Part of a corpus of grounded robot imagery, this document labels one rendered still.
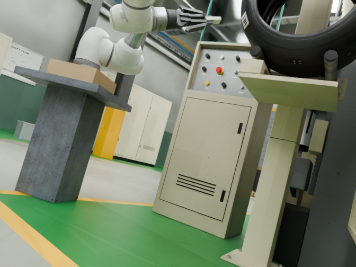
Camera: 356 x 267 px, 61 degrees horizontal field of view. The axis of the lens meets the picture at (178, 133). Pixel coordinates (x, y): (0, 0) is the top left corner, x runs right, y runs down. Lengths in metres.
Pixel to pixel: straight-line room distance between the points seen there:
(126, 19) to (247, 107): 1.10
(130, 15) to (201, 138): 1.13
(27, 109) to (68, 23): 2.74
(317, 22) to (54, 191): 1.60
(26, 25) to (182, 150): 7.70
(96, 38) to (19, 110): 7.43
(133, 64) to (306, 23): 0.98
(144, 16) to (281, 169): 0.92
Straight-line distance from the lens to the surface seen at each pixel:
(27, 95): 9.26
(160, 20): 1.22
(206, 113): 2.10
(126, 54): 1.88
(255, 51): 1.31
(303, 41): 1.30
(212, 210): 2.00
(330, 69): 1.33
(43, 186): 1.81
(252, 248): 1.58
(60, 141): 1.77
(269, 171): 1.55
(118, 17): 1.19
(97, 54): 1.89
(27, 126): 6.44
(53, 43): 9.59
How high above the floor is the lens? 0.39
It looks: 5 degrees up
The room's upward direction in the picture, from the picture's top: 15 degrees clockwise
